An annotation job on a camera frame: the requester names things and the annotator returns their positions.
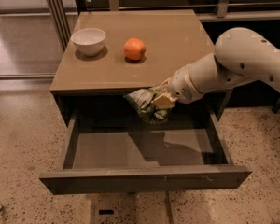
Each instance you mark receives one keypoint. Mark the grey-brown drawer cabinet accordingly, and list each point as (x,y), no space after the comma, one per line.
(94,86)

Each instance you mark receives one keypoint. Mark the open grey top drawer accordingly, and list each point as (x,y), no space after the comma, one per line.
(185,153)

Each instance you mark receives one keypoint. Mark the orange fruit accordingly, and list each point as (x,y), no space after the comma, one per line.
(134,49)

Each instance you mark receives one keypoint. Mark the green jalapeno chip bag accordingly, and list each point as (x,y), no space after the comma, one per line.
(141,101)

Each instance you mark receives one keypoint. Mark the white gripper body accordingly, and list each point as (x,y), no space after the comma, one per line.
(181,84)

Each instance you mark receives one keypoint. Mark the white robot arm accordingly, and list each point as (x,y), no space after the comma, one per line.
(241,56)

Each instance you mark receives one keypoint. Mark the metal railing frame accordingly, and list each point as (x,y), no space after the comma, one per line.
(263,15)

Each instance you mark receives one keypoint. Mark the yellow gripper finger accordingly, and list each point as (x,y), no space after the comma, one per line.
(164,100)
(163,86)

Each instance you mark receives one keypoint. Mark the white ceramic bowl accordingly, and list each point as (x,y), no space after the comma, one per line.
(89,41)

